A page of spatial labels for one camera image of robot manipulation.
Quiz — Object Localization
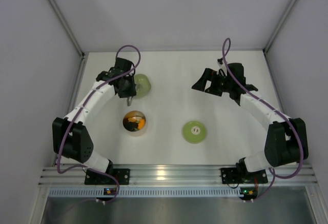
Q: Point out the metal serving tongs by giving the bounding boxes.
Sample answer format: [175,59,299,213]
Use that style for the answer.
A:
[127,96,133,107]

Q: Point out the orange food piece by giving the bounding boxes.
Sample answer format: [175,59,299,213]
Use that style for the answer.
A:
[138,120,146,129]

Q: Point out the black round food piece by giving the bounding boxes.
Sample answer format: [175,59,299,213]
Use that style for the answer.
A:
[126,122,138,131]

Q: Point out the green round lid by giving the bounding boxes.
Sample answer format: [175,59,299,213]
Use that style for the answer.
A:
[182,120,207,144]

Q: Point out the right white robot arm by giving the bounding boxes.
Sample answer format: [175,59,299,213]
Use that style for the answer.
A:
[192,63,309,175]

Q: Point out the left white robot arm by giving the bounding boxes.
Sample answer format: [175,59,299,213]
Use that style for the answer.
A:
[52,57,137,174]

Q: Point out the green food tray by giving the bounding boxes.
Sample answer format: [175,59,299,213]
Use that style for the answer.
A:
[134,74,151,98]

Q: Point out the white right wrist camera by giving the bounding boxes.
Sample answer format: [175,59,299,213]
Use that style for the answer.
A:
[217,58,227,73]

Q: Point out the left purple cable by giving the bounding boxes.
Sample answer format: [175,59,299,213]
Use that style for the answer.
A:
[56,45,142,204]

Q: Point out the purple cable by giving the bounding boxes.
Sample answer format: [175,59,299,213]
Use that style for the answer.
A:
[222,38,304,204]
[56,45,142,204]

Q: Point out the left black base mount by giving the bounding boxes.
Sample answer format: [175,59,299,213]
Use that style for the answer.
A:
[84,169,130,185]

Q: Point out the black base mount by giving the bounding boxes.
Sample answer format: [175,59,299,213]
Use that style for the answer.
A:
[220,167,242,185]
[84,169,130,185]

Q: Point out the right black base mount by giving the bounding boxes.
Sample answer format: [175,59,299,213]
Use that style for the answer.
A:
[220,167,242,185]

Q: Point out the aluminium mounting rail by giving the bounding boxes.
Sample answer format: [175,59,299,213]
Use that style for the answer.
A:
[38,165,318,187]

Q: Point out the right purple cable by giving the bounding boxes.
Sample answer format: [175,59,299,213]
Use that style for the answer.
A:
[222,38,304,204]

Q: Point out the grey slotted cable duct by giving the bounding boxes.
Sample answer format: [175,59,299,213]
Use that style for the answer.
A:
[48,187,243,198]

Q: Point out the left aluminium frame post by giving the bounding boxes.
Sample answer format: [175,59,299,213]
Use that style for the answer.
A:
[35,0,86,58]

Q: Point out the aluminium frame post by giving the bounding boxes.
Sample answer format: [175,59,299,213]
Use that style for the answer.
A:
[263,0,311,54]
[35,0,86,58]

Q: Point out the right aluminium frame post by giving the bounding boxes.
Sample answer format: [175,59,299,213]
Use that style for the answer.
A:
[263,0,311,54]

